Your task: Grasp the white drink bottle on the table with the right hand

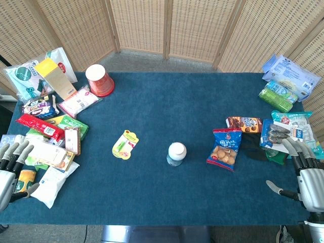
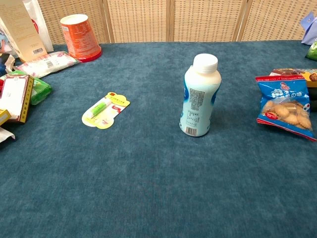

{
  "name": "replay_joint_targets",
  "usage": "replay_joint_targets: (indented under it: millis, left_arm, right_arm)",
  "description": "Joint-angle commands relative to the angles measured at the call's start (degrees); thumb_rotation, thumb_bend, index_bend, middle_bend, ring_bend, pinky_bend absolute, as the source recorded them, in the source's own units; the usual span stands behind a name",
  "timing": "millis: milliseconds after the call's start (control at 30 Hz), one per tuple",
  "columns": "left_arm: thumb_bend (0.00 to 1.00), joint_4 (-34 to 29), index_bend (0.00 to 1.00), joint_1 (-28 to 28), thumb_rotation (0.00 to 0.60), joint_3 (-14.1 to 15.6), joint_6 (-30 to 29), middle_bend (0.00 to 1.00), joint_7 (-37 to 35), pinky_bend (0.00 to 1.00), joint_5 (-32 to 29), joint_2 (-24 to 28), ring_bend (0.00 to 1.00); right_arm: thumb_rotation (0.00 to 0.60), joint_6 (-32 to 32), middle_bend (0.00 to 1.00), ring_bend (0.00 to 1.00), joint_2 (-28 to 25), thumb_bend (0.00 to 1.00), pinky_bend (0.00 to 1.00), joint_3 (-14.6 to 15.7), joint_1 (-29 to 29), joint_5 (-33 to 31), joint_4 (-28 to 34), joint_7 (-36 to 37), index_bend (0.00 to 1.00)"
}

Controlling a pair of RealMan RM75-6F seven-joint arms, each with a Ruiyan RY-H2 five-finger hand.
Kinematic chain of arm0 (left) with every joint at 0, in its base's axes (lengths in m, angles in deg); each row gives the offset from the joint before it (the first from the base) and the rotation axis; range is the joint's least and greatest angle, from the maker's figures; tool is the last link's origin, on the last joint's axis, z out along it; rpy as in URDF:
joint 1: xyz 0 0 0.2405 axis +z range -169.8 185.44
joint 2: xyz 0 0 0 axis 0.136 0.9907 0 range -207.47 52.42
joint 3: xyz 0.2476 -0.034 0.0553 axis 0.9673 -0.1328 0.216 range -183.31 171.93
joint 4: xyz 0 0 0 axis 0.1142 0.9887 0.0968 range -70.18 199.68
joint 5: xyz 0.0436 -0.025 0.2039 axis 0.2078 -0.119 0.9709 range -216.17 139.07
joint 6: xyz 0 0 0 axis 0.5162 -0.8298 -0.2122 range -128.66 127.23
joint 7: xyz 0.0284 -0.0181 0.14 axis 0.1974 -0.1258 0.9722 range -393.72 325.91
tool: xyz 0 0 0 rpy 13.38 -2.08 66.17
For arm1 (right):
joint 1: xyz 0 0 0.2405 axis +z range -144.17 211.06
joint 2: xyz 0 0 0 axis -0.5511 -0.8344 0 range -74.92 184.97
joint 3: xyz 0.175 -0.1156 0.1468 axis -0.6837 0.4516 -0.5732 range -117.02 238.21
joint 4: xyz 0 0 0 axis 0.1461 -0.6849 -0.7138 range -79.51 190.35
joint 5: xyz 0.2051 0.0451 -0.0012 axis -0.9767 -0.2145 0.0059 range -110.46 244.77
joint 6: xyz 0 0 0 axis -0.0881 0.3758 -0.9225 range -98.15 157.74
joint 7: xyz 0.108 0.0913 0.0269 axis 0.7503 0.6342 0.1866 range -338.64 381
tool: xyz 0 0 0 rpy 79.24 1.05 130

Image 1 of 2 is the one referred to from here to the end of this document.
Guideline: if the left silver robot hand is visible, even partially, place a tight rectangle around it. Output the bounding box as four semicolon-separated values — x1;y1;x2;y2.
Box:
0;140;41;212

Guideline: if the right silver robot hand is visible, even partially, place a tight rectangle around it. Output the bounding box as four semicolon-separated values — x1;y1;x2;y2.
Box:
265;138;324;214

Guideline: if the small white-capped bottle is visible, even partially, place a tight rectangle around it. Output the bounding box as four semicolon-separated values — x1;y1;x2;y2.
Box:
166;142;187;167

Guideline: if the pale blue white package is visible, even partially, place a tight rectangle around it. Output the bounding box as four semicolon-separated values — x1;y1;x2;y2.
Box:
0;134;26;150

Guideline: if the white plastic refill pouch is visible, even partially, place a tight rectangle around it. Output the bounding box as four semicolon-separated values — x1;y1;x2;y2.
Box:
30;161;80;210

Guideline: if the white and orange flat package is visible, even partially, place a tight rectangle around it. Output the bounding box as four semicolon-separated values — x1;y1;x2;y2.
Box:
26;138;76;172

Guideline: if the red long snack package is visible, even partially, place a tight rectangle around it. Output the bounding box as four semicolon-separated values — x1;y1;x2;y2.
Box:
16;113;65;142

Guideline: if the teal toothbrush package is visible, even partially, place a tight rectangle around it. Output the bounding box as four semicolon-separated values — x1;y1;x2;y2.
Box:
271;110;317;150

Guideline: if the blue blister pack with metal items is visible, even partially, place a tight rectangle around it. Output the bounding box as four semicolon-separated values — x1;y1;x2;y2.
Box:
259;118;292;154

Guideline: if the black cloth item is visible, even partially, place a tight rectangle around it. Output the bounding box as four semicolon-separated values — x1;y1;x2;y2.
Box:
239;132;268;163

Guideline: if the small red-brown white box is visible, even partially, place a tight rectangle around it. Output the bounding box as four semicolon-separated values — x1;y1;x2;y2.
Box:
64;127;82;156

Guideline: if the dark sanitary pad package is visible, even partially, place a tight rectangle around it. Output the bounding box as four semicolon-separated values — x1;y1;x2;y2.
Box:
21;94;60;120

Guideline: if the green and yellow packet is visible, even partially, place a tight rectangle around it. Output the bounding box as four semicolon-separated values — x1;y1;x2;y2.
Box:
45;114;90;141

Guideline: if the brown chocolate cookie box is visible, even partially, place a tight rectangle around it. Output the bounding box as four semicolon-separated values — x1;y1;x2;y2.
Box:
225;116;263;134

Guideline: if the green cylindrical can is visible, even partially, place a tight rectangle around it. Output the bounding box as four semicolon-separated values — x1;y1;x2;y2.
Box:
258;88;294;113

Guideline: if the blue cookie snack bag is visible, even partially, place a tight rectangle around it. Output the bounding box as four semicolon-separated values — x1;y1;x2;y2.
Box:
206;128;243;172

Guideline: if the teal cloth package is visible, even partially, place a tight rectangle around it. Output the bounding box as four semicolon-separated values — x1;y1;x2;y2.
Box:
3;59;54;102

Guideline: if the white pink-trimmed pouch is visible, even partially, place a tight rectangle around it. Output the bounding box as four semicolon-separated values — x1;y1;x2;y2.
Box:
58;85;101;119

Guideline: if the yellow and tan carton box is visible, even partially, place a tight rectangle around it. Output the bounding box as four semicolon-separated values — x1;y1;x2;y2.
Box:
34;58;77;101

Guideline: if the blue wet wipes pack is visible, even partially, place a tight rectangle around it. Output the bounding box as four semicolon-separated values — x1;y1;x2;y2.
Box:
261;54;321;102

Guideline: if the yellow lip balm blister card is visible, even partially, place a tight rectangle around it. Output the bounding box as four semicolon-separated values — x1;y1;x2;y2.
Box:
112;130;140;160

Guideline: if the white bag with red label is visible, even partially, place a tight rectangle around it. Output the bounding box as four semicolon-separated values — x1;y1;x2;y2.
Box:
46;47;78;84

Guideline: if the red instant noodle cup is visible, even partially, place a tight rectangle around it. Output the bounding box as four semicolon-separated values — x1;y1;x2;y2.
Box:
85;64;115;98

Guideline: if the blue table cloth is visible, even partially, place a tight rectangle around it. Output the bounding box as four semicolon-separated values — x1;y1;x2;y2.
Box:
0;72;310;226

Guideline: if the bamboo folding screen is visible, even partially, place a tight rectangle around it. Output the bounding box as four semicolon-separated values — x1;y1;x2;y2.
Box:
0;0;324;142

